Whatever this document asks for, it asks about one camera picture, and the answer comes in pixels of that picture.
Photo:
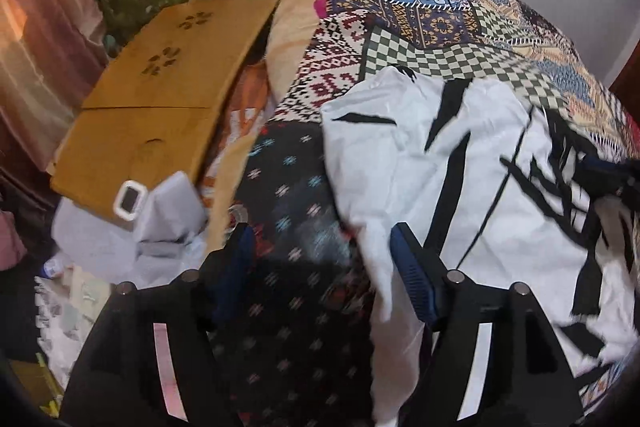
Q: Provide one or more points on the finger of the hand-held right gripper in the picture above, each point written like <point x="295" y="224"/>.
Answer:
<point x="600" y="169"/>

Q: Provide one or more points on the pink clothing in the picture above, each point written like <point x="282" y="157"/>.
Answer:
<point x="10" y="237"/>

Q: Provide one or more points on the yellow wooden folding table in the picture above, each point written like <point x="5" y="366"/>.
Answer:
<point x="165" y="107"/>

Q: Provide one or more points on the clear plastic bottle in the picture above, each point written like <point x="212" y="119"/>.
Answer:
<point x="51" y="268"/>

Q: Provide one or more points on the pink curtain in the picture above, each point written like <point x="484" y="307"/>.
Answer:
<point x="35" y="32"/>

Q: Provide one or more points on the light patterned cloth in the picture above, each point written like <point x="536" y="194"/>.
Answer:
<point x="57" y="317"/>

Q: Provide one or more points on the white cloth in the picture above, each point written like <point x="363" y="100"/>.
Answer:
<point x="170" y="217"/>

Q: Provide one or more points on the black and white shirt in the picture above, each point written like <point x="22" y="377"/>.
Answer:
<point x="400" y="147"/>

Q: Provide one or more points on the colourful patchwork blanket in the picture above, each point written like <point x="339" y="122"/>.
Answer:
<point x="310" y="187"/>

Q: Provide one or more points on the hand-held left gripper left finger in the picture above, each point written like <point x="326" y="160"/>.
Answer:
<point x="235" y="267"/>

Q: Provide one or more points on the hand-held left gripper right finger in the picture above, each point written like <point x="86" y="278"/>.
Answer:
<point x="411" y="277"/>

